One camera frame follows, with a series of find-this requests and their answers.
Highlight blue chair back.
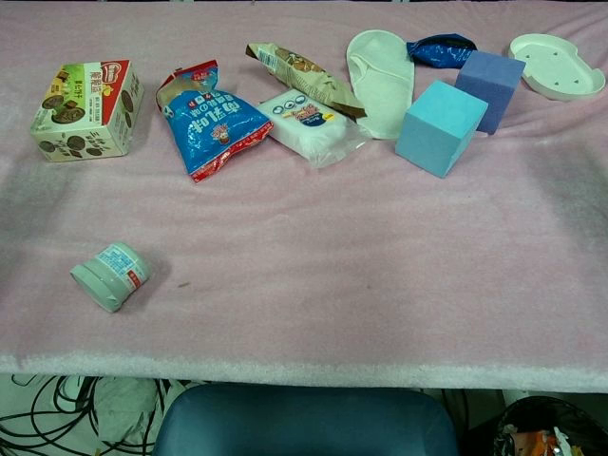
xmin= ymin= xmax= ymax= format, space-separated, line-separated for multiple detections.
xmin=151 ymin=383 xmax=460 ymax=456

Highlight white tissue pack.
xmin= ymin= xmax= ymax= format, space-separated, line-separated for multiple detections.
xmin=257 ymin=88 xmax=370 ymax=169

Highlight white soap dish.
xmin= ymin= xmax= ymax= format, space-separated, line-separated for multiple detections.
xmin=507 ymin=32 xmax=606 ymax=103

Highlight white slipper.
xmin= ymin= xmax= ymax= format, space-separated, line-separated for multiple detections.
xmin=345 ymin=28 xmax=418 ymax=141

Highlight black trash bin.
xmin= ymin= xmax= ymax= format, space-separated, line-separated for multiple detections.
xmin=493 ymin=396 xmax=608 ymax=456

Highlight white plastic bag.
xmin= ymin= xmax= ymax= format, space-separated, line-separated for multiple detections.
xmin=92 ymin=377 xmax=200 ymax=446

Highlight dark blue foil pouch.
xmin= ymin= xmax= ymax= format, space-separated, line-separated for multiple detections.
xmin=406 ymin=32 xmax=478 ymax=70

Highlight pink fleece table cloth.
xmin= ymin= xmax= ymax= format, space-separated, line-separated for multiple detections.
xmin=0 ymin=0 xmax=608 ymax=394

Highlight brown snack bag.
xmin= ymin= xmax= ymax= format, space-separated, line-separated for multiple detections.
xmin=245 ymin=41 xmax=368 ymax=119

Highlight pale green cream jar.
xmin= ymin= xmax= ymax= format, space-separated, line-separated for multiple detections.
xmin=69 ymin=241 xmax=154 ymax=314

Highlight black floor cables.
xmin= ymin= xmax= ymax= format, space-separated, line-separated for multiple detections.
xmin=0 ymin=374 xmax=165 ymax=456

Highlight blue red snack bag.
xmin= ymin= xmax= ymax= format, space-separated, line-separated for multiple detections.
xmin=155 ymin=59 xmax=276 ymax=184

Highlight green biscuit box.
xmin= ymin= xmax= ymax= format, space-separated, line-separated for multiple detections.
xmin=29 ymin=59 xmax=145 ymax=163

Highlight light blue cube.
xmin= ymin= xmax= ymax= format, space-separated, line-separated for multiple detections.
xmin=394 ymin=79 xmax=489 ymax=180

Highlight purple blue cube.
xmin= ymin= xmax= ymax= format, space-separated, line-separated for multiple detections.
xmin=454 ymin=49 xmax=527 ymax=135

